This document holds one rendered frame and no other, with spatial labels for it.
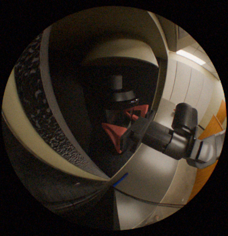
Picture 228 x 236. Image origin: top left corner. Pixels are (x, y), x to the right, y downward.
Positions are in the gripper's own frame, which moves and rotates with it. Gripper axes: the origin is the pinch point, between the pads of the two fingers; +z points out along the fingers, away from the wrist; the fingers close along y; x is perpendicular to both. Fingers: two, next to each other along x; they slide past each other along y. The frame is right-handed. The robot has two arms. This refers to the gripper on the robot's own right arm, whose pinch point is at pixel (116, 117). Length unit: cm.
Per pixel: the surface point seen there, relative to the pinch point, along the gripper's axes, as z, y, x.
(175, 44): -12.9, -9.3, -22.9
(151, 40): -7.7, -1.2, -19.1
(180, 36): -14.2, -5.1, -23.9
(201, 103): -180, -290, 25
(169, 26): -11.6, -0.7, -22.9
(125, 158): -6.2, 2.7, 16.2
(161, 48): -8.9, -5.4, -19.0
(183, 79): -73, -294, -28
